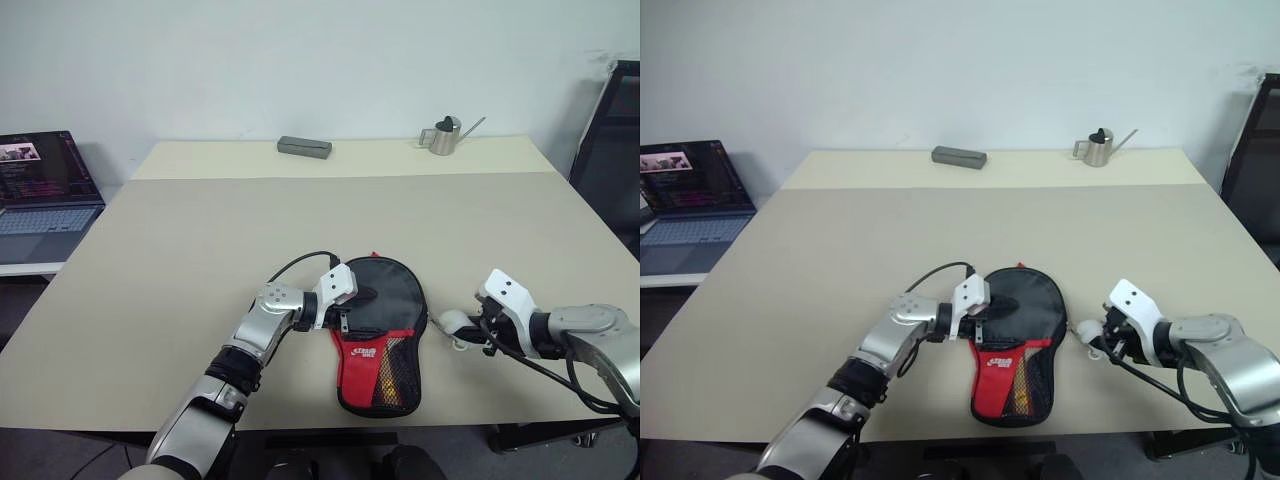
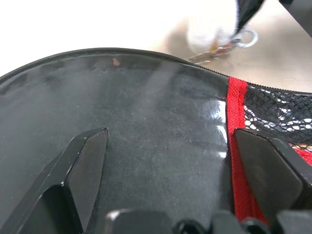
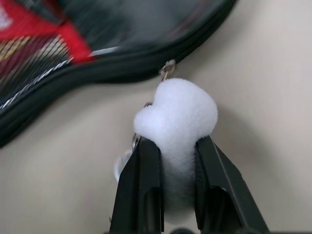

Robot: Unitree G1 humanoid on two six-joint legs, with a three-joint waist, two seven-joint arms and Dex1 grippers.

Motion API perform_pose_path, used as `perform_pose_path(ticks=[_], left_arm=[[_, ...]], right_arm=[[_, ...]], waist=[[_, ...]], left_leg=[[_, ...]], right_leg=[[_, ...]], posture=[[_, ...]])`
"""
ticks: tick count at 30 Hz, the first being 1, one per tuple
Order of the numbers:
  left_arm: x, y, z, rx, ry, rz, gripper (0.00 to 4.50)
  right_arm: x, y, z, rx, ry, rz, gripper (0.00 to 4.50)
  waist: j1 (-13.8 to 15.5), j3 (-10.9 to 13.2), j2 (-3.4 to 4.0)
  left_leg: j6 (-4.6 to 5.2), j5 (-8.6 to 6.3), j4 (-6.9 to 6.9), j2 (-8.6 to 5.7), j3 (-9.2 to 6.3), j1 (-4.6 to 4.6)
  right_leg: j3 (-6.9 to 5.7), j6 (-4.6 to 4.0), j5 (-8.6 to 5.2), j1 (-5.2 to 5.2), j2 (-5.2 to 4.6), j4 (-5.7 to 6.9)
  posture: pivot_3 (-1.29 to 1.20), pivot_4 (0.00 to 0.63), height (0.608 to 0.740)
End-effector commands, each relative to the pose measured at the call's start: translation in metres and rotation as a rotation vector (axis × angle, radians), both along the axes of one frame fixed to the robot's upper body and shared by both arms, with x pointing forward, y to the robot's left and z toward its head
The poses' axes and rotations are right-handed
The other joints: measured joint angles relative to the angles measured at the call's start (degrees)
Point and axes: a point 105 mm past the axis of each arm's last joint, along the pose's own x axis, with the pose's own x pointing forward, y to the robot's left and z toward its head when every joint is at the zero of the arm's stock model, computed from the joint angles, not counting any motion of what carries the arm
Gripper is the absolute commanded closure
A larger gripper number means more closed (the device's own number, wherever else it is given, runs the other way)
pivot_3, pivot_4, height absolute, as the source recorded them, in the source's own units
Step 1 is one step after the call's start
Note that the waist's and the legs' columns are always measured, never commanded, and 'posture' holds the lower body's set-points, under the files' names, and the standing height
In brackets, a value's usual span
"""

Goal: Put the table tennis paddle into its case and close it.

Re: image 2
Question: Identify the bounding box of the black red table tennis paddle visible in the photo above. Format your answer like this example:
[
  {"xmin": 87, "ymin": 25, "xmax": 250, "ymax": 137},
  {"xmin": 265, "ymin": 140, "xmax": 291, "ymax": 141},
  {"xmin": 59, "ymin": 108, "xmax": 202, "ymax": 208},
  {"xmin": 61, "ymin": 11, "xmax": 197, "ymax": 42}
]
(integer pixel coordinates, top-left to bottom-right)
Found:
[{"xmin": 0, "ymin": 55, "xmax": 229, "ymax": 234}]

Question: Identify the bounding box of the white fluffy pompom keychain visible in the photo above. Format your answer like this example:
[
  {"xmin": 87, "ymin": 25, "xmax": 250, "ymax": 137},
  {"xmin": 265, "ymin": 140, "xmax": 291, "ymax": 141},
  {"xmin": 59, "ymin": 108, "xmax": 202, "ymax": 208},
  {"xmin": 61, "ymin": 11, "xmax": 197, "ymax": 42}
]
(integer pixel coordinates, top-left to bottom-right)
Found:
[{"xmin": 186, "ymin": 19, "xmax": 258, "ymax": 64}]

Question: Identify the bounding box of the black paddle case red mesh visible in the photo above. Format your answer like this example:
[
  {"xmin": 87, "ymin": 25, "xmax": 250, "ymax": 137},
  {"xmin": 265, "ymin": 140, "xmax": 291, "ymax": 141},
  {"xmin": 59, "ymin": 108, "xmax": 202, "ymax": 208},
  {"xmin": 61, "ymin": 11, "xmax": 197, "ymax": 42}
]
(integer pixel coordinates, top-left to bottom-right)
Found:
[{"xmin": 0, "ymin": 47, "xmax": 312, "ymax": 234}]

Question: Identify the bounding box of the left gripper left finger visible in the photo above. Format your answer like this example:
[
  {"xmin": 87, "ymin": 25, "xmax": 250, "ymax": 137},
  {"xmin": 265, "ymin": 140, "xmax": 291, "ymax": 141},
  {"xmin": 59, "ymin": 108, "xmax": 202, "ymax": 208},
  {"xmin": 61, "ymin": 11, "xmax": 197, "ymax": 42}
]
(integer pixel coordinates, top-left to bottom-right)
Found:
[{"xmin": 0, "ymin": 127, "xmax": 109, "ymax": 234}]

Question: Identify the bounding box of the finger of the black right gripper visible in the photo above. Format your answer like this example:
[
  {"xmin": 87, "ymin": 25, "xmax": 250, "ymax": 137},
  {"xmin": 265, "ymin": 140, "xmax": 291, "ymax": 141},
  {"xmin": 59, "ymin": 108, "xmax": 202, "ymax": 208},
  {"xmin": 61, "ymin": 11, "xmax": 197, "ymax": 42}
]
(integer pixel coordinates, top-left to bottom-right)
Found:
[{"xmin": 233, "ymin": 0, "xmax": 266, "ymax": 37}]

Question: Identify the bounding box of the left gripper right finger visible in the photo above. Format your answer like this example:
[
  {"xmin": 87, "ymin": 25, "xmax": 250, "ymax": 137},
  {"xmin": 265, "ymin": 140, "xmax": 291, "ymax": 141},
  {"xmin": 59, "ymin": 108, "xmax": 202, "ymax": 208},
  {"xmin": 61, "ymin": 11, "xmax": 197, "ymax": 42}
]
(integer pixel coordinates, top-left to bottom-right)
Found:
[{"xmin": 233, "ymin": 128, "xmax": 312, "ymax": 220}]

